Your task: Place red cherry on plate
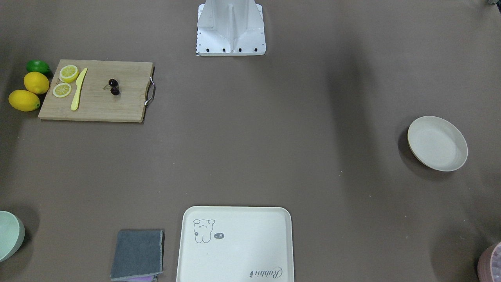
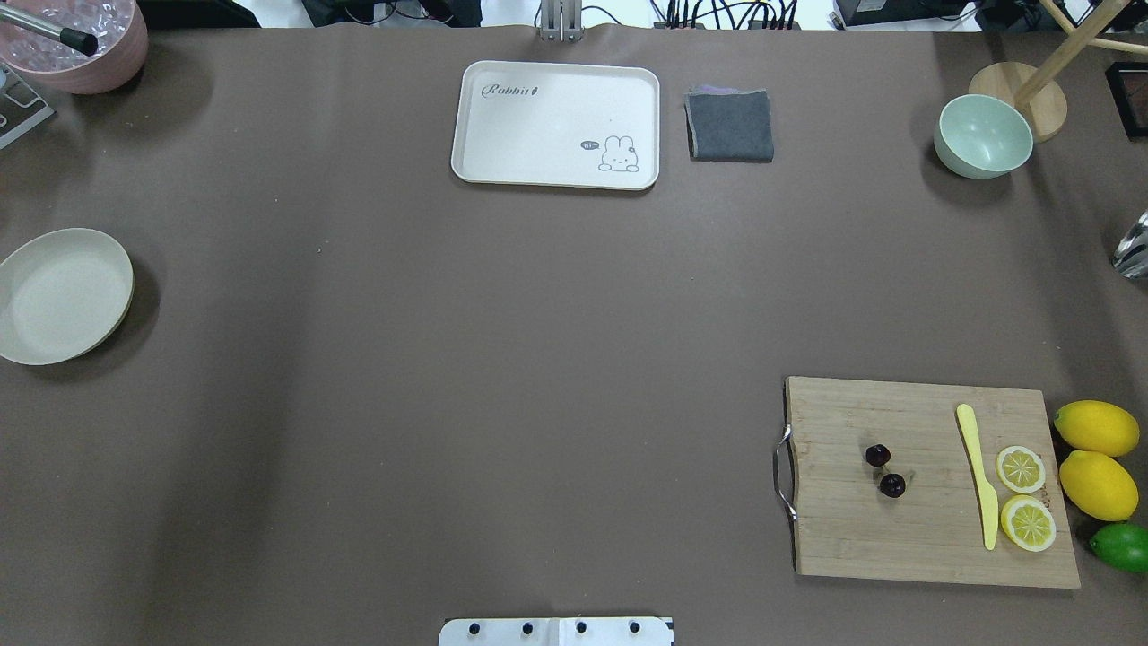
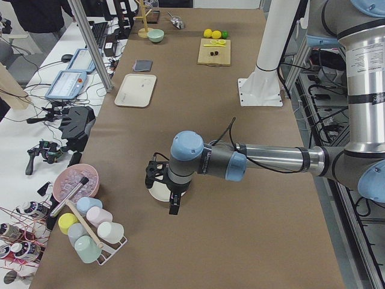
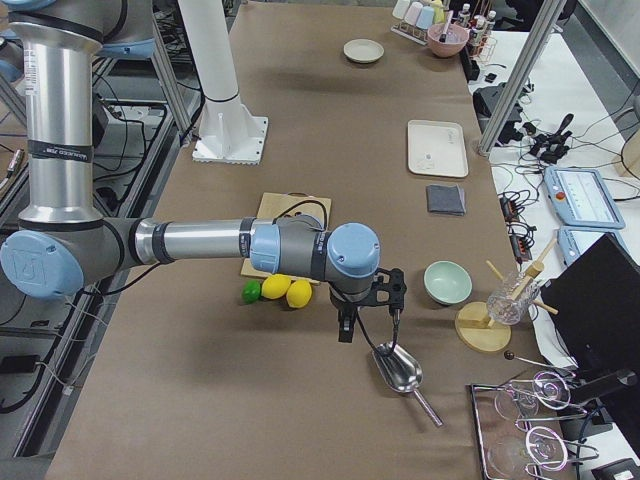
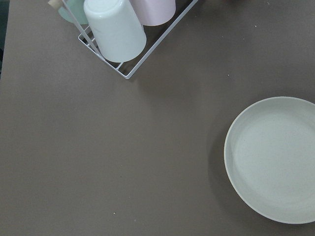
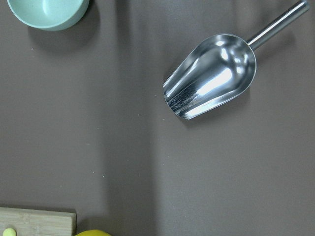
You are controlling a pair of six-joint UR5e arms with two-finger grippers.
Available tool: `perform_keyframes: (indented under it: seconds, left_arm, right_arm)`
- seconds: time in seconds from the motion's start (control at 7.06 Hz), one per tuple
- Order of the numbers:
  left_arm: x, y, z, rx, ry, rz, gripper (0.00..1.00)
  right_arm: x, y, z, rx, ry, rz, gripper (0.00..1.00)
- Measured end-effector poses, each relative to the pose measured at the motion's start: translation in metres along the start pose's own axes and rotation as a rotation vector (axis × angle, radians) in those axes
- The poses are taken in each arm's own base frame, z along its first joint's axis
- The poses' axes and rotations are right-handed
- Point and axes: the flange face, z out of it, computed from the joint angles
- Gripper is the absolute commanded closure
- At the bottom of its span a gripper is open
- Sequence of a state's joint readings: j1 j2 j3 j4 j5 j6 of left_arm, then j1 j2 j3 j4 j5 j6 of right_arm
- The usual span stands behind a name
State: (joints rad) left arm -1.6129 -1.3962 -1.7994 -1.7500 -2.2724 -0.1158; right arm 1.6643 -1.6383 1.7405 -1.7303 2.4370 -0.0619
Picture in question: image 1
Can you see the yellow plastic knife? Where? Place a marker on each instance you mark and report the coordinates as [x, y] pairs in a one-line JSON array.
[[79, 82]]

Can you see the green lime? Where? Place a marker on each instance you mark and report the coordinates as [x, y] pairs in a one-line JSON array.
[[38, 66]]

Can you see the lemon slice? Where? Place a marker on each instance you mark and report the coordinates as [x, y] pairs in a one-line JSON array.
[[69, 73], [62, 90]]

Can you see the upper lemon slice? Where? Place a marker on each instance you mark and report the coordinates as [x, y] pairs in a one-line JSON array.
[[69, 73]]

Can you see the lower yellow lemon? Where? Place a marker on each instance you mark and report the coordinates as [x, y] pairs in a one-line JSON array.
[[24, 100]]

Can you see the wooden cutting board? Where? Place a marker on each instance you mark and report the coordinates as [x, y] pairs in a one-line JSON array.
[[96, 104]]

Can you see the mint green bowl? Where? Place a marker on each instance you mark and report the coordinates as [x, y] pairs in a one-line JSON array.
[[12, 233]]

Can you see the lower lemon slice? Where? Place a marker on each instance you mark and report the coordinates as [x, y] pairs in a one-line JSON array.
[[62, 90]]

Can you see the grey folded cloth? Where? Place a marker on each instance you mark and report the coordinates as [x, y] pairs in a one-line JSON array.
[[138, 255]]

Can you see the round cream plate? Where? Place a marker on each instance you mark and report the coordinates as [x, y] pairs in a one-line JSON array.
[[437, 143]]

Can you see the pink bowl with ice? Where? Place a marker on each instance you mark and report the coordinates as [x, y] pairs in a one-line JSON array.
[[489, 264]]

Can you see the upper yellow lemon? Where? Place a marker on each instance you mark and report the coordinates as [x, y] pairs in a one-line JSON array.
[[36, 83]]

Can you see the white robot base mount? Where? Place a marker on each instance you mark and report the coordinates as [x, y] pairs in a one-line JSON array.
[[230, 28]]

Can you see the cream rectangular tray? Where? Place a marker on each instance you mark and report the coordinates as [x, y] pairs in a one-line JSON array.
[[236, 244]]

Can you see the dark red cherry pair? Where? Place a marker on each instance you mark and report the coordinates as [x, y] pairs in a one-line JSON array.
[[112, 86]]

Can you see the yellow lemon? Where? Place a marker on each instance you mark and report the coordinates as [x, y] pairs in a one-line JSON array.
[[36, 83], [24, 100]]

